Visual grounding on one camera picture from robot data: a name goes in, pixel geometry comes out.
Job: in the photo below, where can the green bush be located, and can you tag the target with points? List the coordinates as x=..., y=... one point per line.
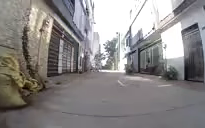
x=171, y=73

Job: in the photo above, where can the pale tall building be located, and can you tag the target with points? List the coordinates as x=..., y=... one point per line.
x=96, y=43

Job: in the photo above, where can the pile of yellow sacks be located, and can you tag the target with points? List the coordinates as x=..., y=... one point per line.
x=8, y=86

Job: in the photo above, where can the brick building with shutter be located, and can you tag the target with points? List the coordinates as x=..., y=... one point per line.
x=56, y=36

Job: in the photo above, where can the building with glass gate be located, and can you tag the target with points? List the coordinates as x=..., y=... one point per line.
x=146, y=56

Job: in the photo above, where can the grey asphalt road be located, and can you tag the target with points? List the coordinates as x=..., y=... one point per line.
x=116, y=103

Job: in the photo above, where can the pole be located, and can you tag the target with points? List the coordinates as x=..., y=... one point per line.
x=119, y=50

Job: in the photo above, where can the climbing plant on wall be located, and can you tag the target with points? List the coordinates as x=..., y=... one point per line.
x=28, y=56

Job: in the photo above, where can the white building with dark door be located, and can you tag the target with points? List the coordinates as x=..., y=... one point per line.
x=193, y=56

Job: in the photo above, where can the green tree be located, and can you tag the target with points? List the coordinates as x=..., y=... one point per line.
x=110, y=50

